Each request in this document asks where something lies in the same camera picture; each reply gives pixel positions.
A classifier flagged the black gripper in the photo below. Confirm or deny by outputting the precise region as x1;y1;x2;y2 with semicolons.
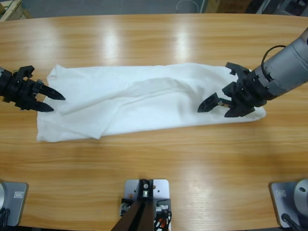
0;68;66;113
197;69;275;118

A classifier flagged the white t-shirt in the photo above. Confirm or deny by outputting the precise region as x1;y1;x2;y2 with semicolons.
36;63;267;143

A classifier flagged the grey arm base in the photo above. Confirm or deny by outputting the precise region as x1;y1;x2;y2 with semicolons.
0;181;29;227
269;178;308;228

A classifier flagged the wooden crate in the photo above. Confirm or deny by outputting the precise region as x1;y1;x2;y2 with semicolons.
0;0;32;23

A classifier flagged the cardboard box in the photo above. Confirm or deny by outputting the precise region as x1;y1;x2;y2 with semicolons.
206;0;253;13

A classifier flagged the grey metal equipment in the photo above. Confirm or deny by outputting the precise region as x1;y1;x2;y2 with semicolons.
247;0;308;17

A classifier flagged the small electronics module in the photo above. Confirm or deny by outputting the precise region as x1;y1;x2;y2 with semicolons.
155;199;172;215
120;197;132;216

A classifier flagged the white mount plate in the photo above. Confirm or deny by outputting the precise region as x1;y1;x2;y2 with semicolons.
124;179;172;231

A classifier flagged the black base cable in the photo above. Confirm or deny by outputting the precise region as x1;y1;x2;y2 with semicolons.
0;208;11;227
281;213;301;229

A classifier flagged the orange and black cable bundle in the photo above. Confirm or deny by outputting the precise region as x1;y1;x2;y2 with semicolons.
154;211;173;231

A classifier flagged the dark camera post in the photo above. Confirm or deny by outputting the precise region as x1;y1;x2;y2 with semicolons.
112;179;154;231

